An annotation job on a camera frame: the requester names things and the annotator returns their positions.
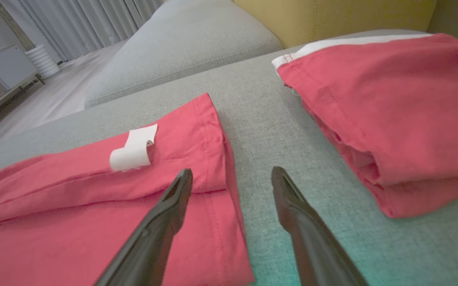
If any grey sofa seat cushion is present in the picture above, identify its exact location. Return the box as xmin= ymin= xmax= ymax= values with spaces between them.
xmin=84 ymin=0 xmax=284 ymax=109

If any white ribbed cylinder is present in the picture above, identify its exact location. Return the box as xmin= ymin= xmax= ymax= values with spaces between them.
xmin=25 ymin=44 xmax=61 ymax=79

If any red garment with white stripe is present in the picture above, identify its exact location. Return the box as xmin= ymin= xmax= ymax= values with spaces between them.
xmin=272 ymin=33 xmax=458 ymax=219

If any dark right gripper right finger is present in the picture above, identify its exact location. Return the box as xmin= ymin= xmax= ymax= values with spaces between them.
xmin=271 ymin=166 xmax=369 ymax=286

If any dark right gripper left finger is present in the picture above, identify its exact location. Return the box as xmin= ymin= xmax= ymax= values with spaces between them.
xmin=94 ymin=168 xmax=194 ymax=286

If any green and beige tv cabinet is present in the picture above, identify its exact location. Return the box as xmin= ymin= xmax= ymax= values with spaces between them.
xmin=0 ymin=44 xmax=46 ymax=126

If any grey and yellow sofa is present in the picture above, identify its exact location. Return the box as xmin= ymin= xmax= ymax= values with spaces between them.
xmin=0 ymin=29 xmax=458 ymax=286

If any yellow sofa back cushion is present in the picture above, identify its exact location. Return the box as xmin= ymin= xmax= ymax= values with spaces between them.
xmin=427 ymin=0 xmax=458 ymax=44
xmin=232 ymin=0 xmax=438 ymax=49

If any red garment with white tag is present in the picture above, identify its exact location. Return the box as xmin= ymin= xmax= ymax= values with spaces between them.
xmin=0 ymin=93 xmax=256 ymax=286

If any grey pleated curtain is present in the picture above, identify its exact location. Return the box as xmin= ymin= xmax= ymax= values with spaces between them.
xmin=0 ymin=0 xmax=164 ymax=63

